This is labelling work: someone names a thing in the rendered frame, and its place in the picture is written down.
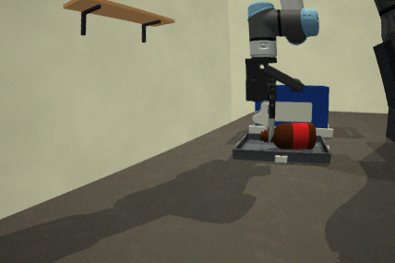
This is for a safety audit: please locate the blue plastic crate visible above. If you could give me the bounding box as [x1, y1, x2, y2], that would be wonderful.
[275, 85, 329, 128]

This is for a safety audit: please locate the brown bottle with red label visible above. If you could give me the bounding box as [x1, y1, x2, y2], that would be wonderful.
[260, 123, 317, 149]

